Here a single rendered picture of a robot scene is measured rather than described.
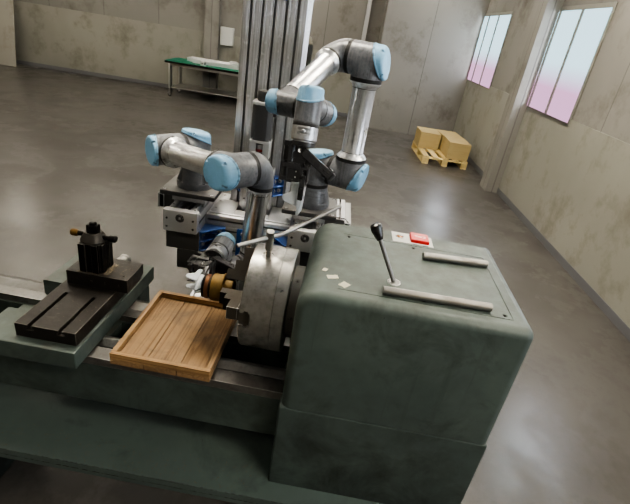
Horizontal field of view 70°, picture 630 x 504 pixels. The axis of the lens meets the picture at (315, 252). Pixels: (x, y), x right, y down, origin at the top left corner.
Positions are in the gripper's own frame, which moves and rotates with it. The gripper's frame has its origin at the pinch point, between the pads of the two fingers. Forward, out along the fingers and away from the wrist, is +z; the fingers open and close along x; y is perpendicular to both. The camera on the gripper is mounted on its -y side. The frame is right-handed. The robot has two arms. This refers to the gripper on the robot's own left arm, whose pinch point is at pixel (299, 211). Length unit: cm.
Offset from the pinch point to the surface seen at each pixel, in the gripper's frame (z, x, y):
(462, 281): 11, 7, -49
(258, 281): 19.0, 15.0, 6.8
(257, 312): 27.0, 17.3, 5.5
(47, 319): 42, 14, 66
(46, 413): 83, 1, 74
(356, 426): 55, 17, -27
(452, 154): -53, -652, -185
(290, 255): 12.2, 6.4, 0.0
